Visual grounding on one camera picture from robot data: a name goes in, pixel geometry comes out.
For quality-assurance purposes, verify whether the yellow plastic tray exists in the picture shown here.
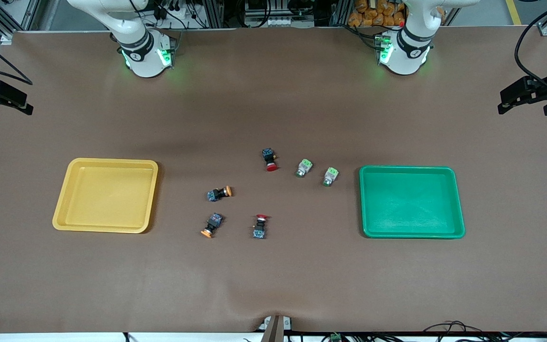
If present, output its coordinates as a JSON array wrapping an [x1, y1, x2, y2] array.
[[52, 158, 159, 234]]

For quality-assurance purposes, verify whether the black cable bundle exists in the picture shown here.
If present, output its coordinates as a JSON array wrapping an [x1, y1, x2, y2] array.
[[421, 321, 547, 342]]

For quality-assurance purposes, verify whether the green plastic tray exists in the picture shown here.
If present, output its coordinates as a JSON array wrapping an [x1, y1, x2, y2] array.
[[359, 165, 466, 239]]

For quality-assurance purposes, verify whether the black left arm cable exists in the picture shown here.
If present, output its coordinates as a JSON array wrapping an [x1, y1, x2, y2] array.
[[514, 0, 547, 92]]

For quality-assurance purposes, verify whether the bag of orange snacks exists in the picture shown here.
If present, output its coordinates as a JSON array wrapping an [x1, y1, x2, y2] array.
[[348, 0, 406, 27]]

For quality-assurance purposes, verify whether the white power strip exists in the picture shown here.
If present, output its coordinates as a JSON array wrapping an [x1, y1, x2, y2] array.
[[249, 16, 313, 28]]

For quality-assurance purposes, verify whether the orange push button switch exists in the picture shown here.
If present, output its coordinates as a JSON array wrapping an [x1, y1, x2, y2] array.
[[207, 185, 233, 202], [200, 213, 224, 238]]

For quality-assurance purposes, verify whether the metal table clamp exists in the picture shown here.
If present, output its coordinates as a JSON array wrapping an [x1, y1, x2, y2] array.
[[258, 315, 293, 342]]

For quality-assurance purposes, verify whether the red push button switch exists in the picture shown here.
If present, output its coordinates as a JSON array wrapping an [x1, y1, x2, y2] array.
[[262, 148, 279, 172], [253, 214, 270, 239]]

